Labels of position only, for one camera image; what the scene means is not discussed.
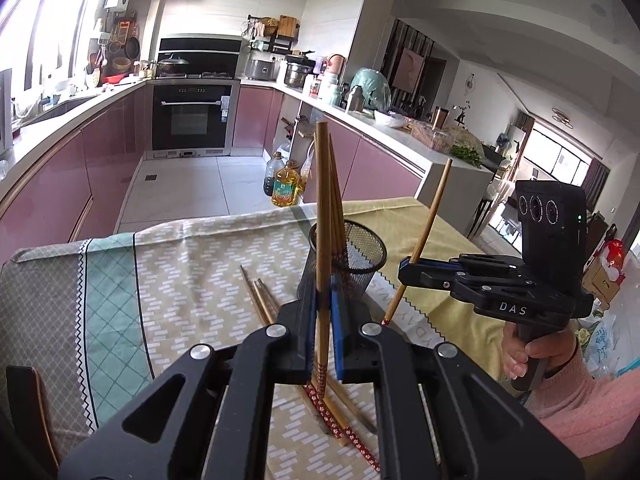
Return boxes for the living room window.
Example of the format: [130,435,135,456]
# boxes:
[525,120,608,201]

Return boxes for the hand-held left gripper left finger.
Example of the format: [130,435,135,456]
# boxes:
[57,287,321,480]

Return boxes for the framed wall picture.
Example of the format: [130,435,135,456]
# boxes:
[392,46,426,95]

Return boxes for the black mesh utensil holder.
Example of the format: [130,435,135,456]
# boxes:
[296,220,388,306]

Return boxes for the kitchen window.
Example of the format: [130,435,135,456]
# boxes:
[0,0,108,91]

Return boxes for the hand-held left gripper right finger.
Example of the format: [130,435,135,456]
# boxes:
[330,280,586,480]

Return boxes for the pink base cabinets under window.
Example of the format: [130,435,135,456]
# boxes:
[0,82,153,263]

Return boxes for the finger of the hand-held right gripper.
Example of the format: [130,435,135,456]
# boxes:
[407,255,463,267]
[398,259,453,292]

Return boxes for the pink base cabinets with shelf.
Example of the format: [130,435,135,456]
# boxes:
[232,85,426,206]

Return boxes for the person's right forearm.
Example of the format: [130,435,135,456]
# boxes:
[525,345,640,458]

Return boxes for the cardboard box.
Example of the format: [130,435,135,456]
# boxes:
[582,255,623,311]

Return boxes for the dark sauce bottle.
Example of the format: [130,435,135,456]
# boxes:
[263,151,285,196]

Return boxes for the silver rice cooker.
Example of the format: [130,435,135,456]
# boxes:
[245,58,277,82]

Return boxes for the pile of plastic bags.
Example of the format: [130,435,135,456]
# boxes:
[580,305,640,381]

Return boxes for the kitchen sink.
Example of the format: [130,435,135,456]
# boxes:
[25,95,96,126]

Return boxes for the red and white bag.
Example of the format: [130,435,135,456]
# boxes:
[597,239,626,281]

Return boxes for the rack of hanging kitchen utensils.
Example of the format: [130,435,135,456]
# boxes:
[85,12,143,86]

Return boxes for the wall rack with cutting boards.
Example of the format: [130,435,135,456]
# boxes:
[242,15,301,56]

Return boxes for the black built-in oven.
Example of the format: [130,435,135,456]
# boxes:
[151,80,240,157]

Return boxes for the yellow cooking oil bottle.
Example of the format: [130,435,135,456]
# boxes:
[271,161,300,207]

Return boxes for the patterned tablecloth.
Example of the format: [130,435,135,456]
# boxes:
[0,197,506,480]

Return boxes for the steel stock pot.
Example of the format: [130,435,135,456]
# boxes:
[284,57,313,88]

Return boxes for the green leafy vegetables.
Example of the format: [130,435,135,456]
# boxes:
[450,145,483,167]

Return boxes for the black range hood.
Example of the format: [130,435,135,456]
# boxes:
[157,35,243,80]

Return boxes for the silver countertop oven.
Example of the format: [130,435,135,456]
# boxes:
[0,67,13,153]

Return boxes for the person's right hand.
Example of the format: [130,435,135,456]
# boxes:
[501,321,581,381]

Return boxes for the plastic wrapped basket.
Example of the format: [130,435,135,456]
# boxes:
[410,120,453,151]

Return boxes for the wok with lid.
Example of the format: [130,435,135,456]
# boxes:
[157,54,191,77]

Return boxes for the wooden chopstick red patterned end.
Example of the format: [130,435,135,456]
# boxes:
[381,158,453,328]
[312,121,333,401]

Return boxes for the bunch of wooden chopsticks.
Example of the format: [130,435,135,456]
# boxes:
[240,264,381,473]

